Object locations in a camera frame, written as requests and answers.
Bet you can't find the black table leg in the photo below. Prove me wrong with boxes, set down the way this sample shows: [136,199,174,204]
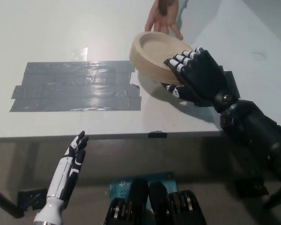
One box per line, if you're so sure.
[0,184,26,218]

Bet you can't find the teal printed robot module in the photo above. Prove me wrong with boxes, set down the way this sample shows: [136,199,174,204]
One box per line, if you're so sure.
[108,172,179,210]

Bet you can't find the round wooden tray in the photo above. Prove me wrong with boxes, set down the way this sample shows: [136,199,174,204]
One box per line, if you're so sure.
[128,32,195,86]

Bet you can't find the clear tape piece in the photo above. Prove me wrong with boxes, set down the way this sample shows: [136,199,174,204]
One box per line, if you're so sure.
[71,46,89,60]

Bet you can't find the grey duct tape patch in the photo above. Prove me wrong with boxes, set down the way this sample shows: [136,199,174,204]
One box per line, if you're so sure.
[10,60,142,114]

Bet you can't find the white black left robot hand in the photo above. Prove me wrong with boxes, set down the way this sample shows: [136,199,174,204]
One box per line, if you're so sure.
[46,130,89,209]

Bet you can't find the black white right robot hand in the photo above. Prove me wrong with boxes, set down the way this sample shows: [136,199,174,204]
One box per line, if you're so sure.
[161,47,240,113]

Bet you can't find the bare person hand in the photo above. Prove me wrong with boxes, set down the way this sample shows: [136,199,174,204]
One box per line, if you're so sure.
[144,0,184,40]

